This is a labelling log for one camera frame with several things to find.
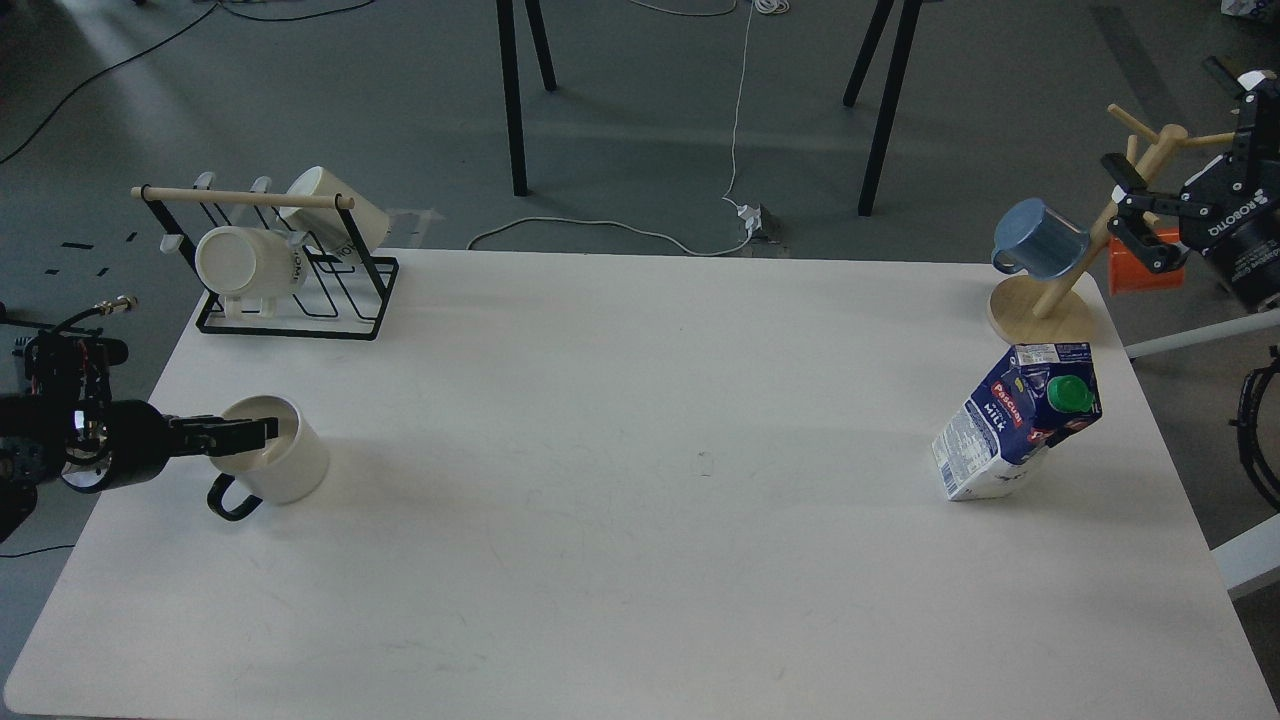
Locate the white mug black handle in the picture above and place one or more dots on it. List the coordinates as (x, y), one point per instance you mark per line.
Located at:
(288, 468)

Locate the blue mug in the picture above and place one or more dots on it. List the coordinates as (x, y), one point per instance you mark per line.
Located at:
(1035, 239)

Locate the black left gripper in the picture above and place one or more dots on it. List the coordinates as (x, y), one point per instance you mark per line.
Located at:
(123, 443)

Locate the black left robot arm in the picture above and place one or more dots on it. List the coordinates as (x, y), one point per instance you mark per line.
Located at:
(64, 362)

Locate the black wire cup rack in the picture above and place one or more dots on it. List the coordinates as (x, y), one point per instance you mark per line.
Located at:
(337, 302)

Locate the orange mug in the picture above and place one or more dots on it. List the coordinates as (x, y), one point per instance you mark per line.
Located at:
(1127, 274)

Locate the blue white milk carton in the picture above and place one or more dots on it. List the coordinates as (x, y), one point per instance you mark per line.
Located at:
(1032, 399)

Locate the black table leg left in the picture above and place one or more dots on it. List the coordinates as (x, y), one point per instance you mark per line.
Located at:
(511, 81)

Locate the white power adapter plug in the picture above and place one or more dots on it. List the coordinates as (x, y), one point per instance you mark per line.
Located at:
(758, 222)

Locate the white mug on rack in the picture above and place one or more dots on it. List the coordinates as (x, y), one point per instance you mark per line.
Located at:
(250, 263)
(326, 224)

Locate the wooden mug tree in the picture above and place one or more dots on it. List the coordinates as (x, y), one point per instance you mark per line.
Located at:
(1025, 311)

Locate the white mug on rack front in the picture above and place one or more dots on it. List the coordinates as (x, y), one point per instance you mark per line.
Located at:
(250, 263)

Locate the white mug on rack rear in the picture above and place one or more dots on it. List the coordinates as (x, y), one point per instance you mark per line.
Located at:
(326, 224)

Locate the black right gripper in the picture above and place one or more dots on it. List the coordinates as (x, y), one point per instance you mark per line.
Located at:
(1239, 241)

